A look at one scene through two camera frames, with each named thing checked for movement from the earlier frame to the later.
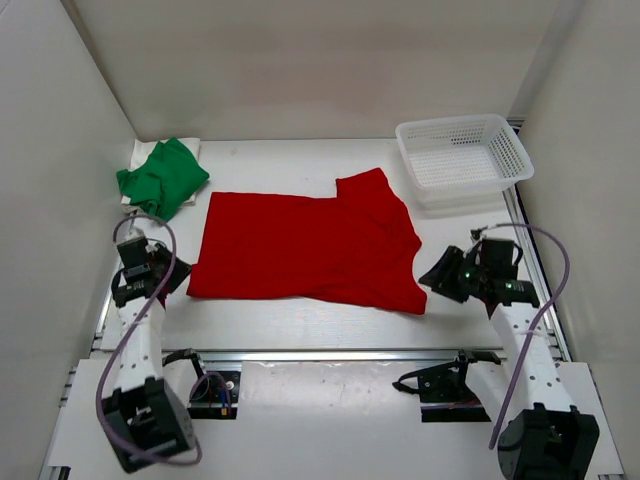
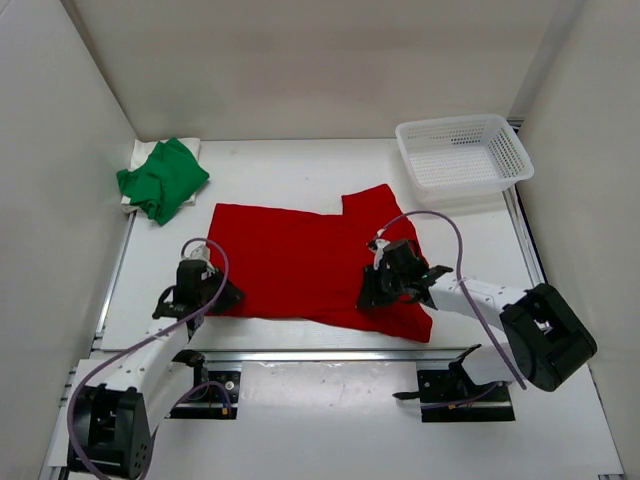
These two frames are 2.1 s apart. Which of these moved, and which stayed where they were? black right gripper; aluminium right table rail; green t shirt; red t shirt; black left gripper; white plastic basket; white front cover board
Moved: red t shirt; black right gripper; black left gripper
Stayed: green t shirt; aluminium right table rail; white plastic basket; white front cover board
